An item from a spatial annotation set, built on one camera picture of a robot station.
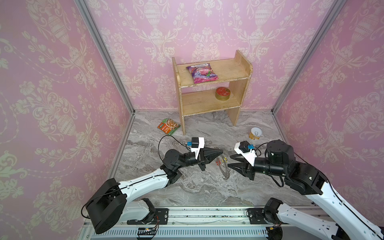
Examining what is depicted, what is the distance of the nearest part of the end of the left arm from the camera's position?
1.88ft

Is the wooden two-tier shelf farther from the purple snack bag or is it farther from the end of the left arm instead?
the end of the left arm

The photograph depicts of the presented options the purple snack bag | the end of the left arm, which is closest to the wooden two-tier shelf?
the purple snack bag

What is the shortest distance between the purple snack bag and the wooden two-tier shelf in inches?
0.4

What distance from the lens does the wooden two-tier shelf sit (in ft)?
2.58

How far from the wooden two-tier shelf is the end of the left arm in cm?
35
